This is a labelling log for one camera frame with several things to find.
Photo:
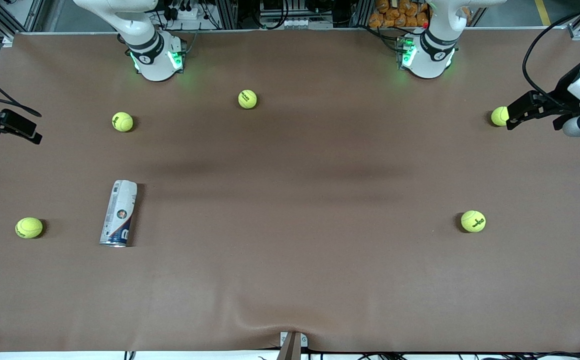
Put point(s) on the brown table mat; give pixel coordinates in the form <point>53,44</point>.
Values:
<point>290,280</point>

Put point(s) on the yellow tennis ball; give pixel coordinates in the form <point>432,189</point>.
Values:
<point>122,121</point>
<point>499,116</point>
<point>473,221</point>
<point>247,99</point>
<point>29,227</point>

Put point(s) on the metal table edge clamp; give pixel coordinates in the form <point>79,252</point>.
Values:
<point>293,345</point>

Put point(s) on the white power strip with plugs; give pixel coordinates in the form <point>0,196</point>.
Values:
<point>185,12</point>

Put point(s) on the bag of orange objects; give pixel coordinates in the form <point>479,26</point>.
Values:
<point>400,12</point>

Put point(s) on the metal corner bracket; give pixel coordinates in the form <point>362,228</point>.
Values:
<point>8,40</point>
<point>577,32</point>

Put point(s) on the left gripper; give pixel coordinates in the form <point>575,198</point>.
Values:
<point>562,93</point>

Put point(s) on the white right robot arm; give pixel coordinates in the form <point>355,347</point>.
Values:
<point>152,50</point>

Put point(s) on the white blue tennis ball can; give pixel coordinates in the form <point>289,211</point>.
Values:
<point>118,215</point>

